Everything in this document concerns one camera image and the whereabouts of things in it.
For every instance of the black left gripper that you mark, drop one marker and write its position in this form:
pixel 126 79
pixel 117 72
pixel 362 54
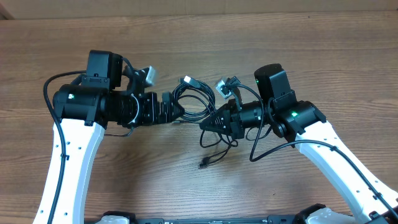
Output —
pixel 151 116

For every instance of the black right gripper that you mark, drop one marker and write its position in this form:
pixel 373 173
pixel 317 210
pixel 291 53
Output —
pixel 232 124

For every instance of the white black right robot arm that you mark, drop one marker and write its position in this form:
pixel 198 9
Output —
pixel 307 129

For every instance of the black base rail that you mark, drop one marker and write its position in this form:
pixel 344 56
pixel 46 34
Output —
pixel 113 217

